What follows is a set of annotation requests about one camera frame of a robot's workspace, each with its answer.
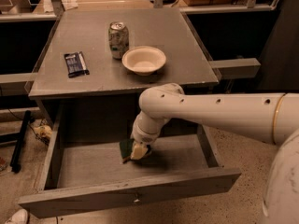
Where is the crumpled green soda can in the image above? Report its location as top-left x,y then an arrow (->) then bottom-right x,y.
108,21 -> 129,59

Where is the open grey top drawer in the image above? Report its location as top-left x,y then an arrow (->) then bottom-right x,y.
18,105 -> 242,219

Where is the white shoe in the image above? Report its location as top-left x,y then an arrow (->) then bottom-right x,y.
5,209 -> 29,224

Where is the white cloth on back table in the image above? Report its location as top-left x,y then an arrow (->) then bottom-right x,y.
62,0 -> 78,10

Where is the crumpled paper on floor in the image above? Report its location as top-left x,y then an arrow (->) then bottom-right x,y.
34,125 -> 52,140

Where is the black pole on floor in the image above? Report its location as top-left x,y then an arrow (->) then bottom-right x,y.
10,110 -> 31,173

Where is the dark blue snack packet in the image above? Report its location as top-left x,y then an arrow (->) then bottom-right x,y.
64,51 -> 90,78

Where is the grey horizontal rail beam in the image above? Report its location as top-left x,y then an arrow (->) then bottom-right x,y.
209,58 -> 261,80

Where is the green and yellow sponge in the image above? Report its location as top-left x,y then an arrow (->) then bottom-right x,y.
119,137 -> 153,164

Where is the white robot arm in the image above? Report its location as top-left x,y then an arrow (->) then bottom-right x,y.
131,83 -> 299,224

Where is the white paper bowl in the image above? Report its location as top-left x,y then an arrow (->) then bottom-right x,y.
121,46 -> 166,76

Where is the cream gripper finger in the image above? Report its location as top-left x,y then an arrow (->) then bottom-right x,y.
130,142 -> 148,160

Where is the grey wooden cabinet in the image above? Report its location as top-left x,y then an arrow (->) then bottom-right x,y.
29,8 -> 219,120

